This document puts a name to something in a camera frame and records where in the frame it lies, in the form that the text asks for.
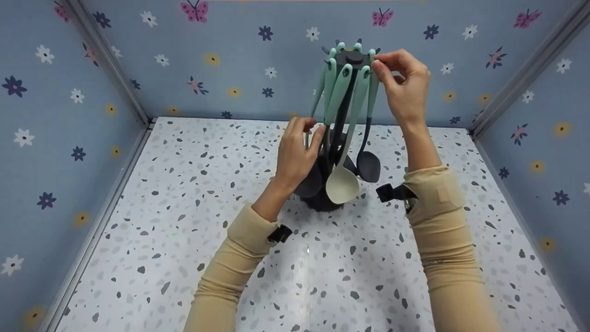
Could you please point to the person's left hand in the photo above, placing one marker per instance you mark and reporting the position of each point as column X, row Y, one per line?
column 295, row 154

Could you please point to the person's right hand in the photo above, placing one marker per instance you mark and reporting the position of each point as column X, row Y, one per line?
column 410, row 94

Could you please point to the person's right fingers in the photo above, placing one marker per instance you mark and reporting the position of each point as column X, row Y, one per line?
column 399, row 76

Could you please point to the person's left index finger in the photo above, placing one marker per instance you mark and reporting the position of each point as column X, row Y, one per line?
column 302, row 121

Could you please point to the person's right thumb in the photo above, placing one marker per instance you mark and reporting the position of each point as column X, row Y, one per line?
column 381, row 79

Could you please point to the person's left thumb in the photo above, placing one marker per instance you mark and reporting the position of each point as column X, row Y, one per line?
column 317, row 140

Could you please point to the person's right index finger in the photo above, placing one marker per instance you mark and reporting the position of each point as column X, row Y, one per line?
column 394, row 54

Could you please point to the person's right forearm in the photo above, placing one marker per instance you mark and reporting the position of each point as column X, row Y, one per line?
column 442, row 240

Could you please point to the person's left forearm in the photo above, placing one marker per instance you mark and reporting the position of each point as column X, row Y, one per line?
column 235, row 272

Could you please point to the dark grey utensil stand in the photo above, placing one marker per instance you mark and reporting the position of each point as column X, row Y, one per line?
column 352, row 59

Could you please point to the black wrist band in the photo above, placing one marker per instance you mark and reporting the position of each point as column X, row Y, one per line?
column 280, row 234
column 392, row 192

